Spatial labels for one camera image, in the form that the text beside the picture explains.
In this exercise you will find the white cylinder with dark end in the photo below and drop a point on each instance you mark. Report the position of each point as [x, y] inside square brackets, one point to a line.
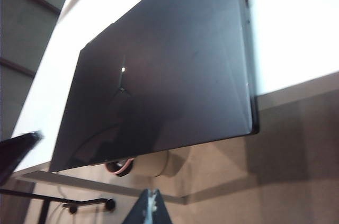
[159, 164]

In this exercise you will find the dark grey laptop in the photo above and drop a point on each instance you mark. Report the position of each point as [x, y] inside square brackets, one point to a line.
[159, 62]

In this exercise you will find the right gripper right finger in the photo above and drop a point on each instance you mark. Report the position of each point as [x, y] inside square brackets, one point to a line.
[151, 210]

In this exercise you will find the black wheeled stand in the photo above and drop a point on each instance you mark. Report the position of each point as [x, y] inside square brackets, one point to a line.
[87, 202]

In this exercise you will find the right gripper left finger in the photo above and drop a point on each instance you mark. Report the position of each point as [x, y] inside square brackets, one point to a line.
[16, 155]

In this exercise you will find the dark glass partition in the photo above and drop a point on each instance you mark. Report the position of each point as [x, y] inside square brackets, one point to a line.
[23, 22]

